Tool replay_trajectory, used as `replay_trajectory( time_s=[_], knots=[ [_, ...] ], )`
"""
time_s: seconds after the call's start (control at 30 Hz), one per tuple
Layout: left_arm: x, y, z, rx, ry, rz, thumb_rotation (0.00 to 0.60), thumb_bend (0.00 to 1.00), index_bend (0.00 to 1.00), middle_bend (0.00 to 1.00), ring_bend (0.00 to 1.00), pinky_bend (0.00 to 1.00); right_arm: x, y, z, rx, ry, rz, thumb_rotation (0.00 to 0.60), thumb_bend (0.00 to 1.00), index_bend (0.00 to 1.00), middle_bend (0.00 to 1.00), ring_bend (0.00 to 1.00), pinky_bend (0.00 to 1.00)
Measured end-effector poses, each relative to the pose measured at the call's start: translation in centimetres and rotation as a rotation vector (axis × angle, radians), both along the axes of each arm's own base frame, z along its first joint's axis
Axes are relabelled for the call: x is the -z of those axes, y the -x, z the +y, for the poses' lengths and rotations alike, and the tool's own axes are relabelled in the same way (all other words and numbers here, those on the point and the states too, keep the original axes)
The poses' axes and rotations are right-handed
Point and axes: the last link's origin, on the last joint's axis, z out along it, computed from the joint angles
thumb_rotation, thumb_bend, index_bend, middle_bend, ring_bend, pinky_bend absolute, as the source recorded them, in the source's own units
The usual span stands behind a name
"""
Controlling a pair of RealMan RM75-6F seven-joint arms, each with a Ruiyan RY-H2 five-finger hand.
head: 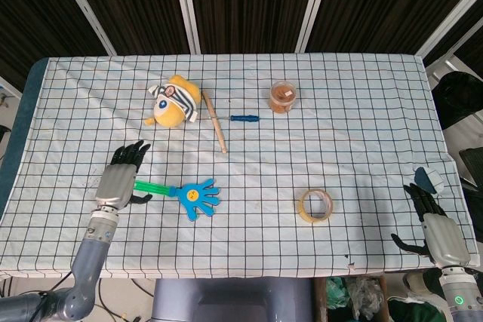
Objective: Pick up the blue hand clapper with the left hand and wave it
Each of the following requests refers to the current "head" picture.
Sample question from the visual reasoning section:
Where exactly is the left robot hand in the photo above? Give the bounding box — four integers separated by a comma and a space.
94, 140, 152, 210

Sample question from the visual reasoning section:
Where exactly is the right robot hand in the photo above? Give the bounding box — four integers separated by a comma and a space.
390, 182, 472, 267

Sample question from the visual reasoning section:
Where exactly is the blue hand clapper toy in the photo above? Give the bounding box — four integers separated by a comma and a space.
132, 178, 222, 222

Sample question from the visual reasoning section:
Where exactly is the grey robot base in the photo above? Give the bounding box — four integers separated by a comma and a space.
151, 278, 315, 322

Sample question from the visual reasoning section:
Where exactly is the yellow plush toy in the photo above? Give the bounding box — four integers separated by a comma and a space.
144, 74, 202, 127

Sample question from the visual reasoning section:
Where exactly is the cardboard box with bags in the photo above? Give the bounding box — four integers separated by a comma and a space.
315, 274, 391, 322

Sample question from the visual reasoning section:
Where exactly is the wooden stick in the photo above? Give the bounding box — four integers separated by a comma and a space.
202, 90, 229, 155

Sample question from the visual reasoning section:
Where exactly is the clear tape roll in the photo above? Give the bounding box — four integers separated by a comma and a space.
298, 188, 334, 224

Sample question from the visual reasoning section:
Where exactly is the black chair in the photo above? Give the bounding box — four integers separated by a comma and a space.
431, 70, 483, 131

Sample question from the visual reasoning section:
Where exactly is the checkered tablecloth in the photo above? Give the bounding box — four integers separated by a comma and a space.
0, 52, 479, 280

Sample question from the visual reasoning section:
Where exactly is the clear jar with orange contents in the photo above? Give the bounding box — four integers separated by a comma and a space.
269, 79, 297, 115

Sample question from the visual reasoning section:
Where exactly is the blue handled screwdriver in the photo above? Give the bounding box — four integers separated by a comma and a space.
215, 115, 262, 123

